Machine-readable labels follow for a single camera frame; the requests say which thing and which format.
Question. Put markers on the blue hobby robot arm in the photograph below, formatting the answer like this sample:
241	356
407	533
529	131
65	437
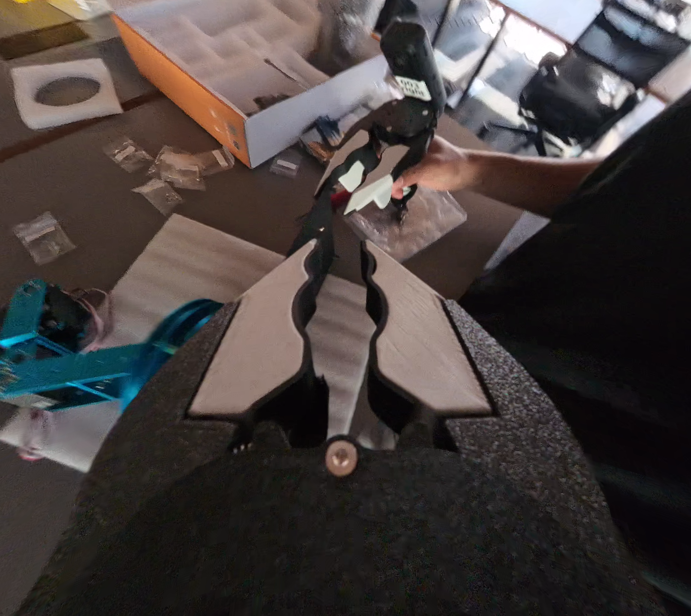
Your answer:
54	367

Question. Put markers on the silver foil bag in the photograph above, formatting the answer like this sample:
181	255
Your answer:
321	135

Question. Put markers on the orange cardboard box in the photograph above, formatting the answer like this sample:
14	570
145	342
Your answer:
178	87

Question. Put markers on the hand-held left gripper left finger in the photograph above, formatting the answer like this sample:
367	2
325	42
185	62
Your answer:
253	357

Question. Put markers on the red screwdriver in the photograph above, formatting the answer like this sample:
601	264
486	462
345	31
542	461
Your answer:
339	198

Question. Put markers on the large clear zip bag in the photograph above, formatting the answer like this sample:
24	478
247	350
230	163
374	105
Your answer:
426	233

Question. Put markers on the person's right forearm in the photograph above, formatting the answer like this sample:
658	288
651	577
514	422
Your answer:
529	179

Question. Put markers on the grey top table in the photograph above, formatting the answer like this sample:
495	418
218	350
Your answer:
545	6

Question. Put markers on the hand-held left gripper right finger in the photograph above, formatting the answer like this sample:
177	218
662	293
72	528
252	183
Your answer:
426	357

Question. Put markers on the white foam sheet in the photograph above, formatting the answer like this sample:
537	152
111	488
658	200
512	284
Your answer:
189	254

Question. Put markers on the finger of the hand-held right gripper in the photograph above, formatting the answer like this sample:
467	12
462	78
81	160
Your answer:
351	176
372	195

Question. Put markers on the white foam insert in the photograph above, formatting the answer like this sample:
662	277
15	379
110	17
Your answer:
24	114

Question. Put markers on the person's right hand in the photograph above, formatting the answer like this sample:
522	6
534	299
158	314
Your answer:
442	168

